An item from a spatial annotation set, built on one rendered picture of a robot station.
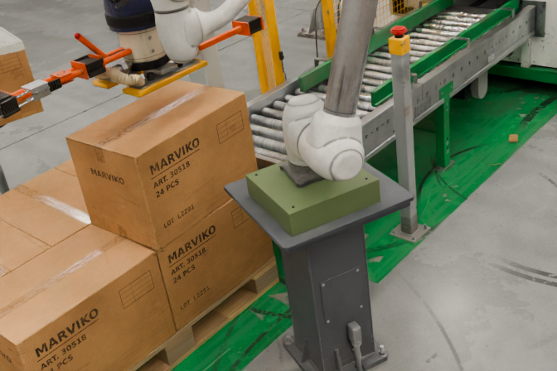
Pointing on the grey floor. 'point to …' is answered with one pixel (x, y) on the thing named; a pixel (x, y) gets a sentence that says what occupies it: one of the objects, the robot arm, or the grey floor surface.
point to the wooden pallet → (162, 358)
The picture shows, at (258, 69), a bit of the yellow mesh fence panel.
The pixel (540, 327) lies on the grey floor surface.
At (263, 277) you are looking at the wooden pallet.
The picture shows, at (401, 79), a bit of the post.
